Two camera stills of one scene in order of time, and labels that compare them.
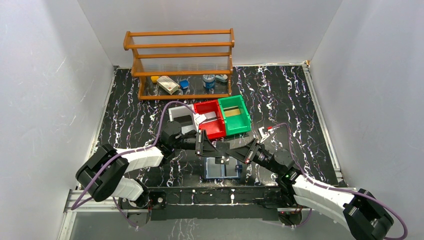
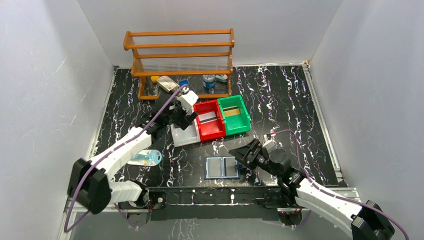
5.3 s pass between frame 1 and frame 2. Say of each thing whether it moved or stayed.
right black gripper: stayed
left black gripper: moved
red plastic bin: stayed
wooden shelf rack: stayed
